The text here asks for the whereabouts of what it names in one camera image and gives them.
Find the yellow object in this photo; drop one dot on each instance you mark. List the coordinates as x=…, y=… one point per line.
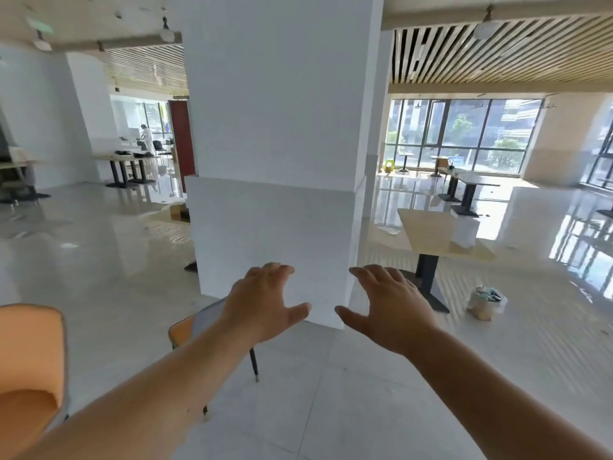
x=388, y=166

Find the wooden table black legs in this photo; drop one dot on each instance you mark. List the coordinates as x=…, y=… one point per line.
x=124, y=158

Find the cardboard box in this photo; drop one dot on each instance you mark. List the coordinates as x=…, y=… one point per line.
x=179, y=213

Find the pale wooden table black base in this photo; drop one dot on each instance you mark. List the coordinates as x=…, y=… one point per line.
x=426, y=229

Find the small distant table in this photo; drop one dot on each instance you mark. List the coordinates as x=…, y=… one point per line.
x=405, y=160

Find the orange grey chair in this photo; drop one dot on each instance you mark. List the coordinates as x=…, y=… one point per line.
x=206, y=320
x=28, y=349

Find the white top table black base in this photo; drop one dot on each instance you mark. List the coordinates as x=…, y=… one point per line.
x=471, y=181

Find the distant wooden table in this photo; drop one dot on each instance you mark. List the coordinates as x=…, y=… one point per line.
x=441, y=165

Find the person's right forearm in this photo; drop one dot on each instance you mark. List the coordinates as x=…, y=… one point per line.
x=503, y=412

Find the large glass window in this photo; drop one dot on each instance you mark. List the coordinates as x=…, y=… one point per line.
x=603, y=148
x=460, y=134
x=129, y=114

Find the person's left hand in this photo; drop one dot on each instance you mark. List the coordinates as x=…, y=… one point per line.
x=261, y=306

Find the dark red panel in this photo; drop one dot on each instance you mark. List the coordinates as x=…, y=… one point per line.
x=184, y=143

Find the white pendant lamp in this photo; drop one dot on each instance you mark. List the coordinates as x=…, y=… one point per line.
x=487, y=28
x=42, y=44
x=167, y=34

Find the white box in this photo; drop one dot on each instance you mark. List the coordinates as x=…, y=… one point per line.
x=464, y=232

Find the person's left forearm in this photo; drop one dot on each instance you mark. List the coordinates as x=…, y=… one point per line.
x=143, y=402

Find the person's right hand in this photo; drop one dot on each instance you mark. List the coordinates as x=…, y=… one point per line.
x=397, y=316

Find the cluttered wooden table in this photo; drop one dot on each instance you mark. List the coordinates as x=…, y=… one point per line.
x=19, y=162

